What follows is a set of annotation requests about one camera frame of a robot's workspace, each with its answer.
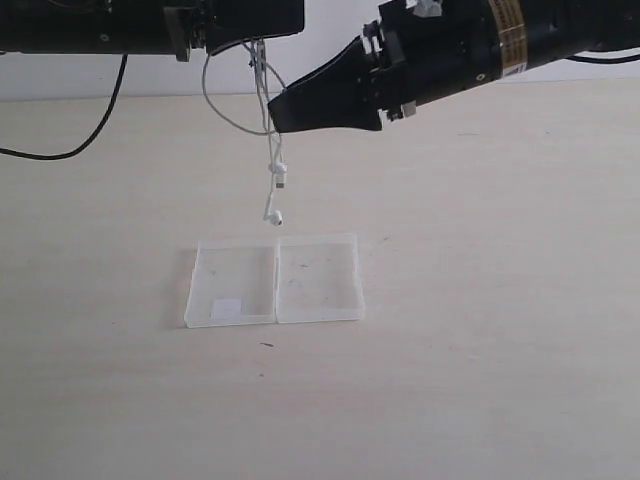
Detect clear plastic hinged case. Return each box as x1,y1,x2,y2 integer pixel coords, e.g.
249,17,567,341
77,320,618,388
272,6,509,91
184,234,366,328

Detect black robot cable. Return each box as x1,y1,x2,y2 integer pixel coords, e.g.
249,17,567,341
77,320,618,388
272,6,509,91
0,52,130,162

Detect small white paper label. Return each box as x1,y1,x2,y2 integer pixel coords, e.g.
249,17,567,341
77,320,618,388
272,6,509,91
211,299,242,322

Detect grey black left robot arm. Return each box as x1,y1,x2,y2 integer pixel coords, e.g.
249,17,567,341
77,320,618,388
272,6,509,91
1,0,305,62

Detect white wired earphones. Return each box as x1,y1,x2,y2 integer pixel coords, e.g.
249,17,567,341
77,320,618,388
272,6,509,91
200,39,288,227

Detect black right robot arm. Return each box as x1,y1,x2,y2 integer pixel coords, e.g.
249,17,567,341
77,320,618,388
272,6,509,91
268,1,639,133

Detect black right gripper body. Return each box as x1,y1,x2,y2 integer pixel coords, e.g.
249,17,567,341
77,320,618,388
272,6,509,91
359,1,503,125

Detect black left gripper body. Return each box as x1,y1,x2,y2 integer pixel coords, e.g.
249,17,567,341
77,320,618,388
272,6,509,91
162,0,220,63

